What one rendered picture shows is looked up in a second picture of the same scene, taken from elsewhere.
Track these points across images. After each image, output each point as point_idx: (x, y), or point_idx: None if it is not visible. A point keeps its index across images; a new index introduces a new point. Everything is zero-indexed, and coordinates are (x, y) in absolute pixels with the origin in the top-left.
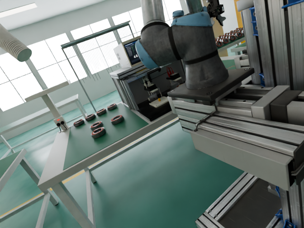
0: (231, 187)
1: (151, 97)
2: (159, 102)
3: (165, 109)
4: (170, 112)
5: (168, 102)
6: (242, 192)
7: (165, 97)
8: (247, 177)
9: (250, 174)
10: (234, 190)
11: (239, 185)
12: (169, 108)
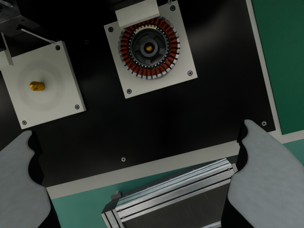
0: (155, 195)
1: (1, 29)
2: (35, 99)
3: (53, 175)
4: (67, 189)
5: (72, 126)
6: (162, 206)
7: (64, 74)
8: (179, 192)
9: (185, 189)
10: (155, 201)
11: (164, 197)
12: (65, 181)
